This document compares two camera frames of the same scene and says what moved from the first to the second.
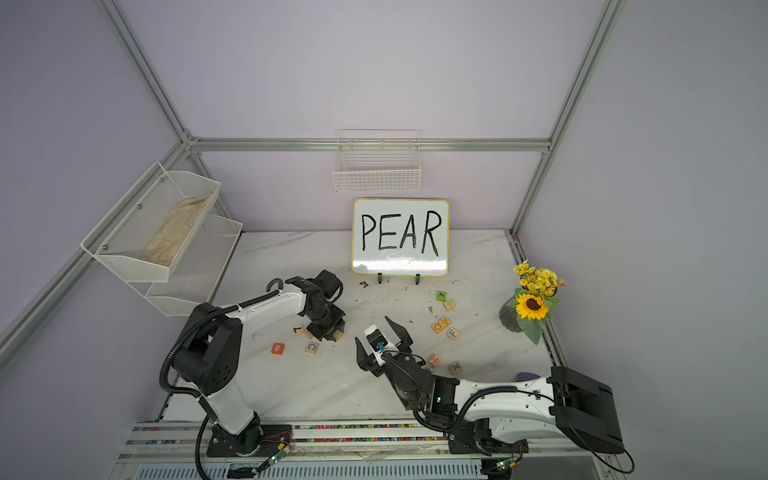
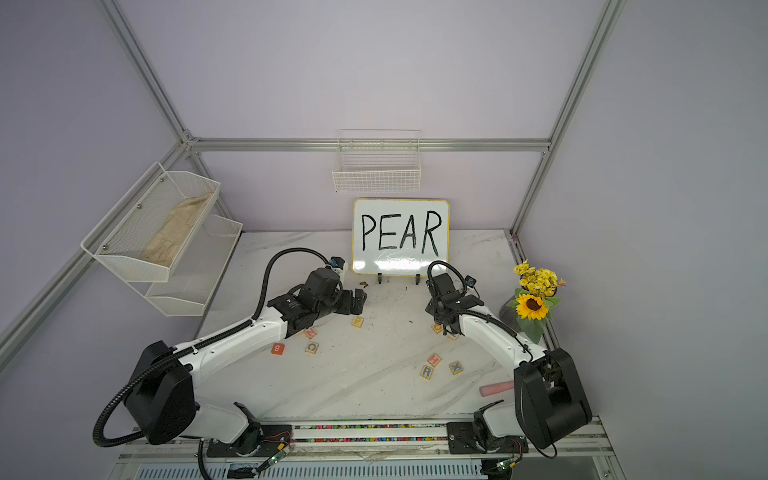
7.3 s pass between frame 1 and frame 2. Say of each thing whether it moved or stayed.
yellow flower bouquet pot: stayed
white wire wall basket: stayed
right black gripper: moved
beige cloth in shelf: stayed
